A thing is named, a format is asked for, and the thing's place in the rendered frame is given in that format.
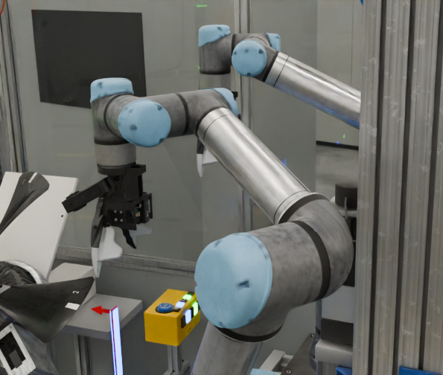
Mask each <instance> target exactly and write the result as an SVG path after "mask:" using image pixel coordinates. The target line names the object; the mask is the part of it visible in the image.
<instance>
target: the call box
mask: <svg viewBox="0 0 443 375"><path fill-rule="evenodd" d="M187 293H188V292H186V291H180V290H175V289H168V290H167V291H166V292H165V293H164V294H163V295H161V296H160V297H159V298H158V299H157V300H156V301H155V302H154V303H153V304H152V305H151V306H150V307H149V308H148V309H147V310H146V311H145V312H144V327H145V339H146V341H147V342H155V343H160V344H168V345H173V346H179V345H180V344H181V342H182V341H183V340H184V339H185V337H186V336H187V335H188V334H189V333H190V332H191V331H192V330H193V329H194V328H195V326H196V325H197V324H198V323H199V322H200V311H198V312H197V314H196V315H195V316H194V317H193V318H192V319H191V320H190V321H189V322H188V323H186V325H185V327H184V328H181V317H183V316H184V315H185V317H186V313H187V311H189V309H190V308H191V307H192V306H193V305H194V304H195V303H196V302H197V295H196V293H194V295H193V296H191V298H190V299H189V300H188V301H187V302H186V303H185V304H184V305H183V306H182V307H178V308H181V310H180V311H179V312H173V310H171V311H168V312H160V311H158V305H160V304H161V303H169V304H172V306H173V308H174V307H177V306H176V304H177V303H178V302H179V301H180V300H181V299H182V298H183V297H184V296H185V295H187Z"/></svg>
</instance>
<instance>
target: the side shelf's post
mask: <svg viewBox="0 0 443 375"><path fill-rule="evenodd" d="M74 349H75V356H76V365H77V375H94V374H93V365H92V349H91V340H90V337H88V336H80V335H76V334H74Z"/></svg>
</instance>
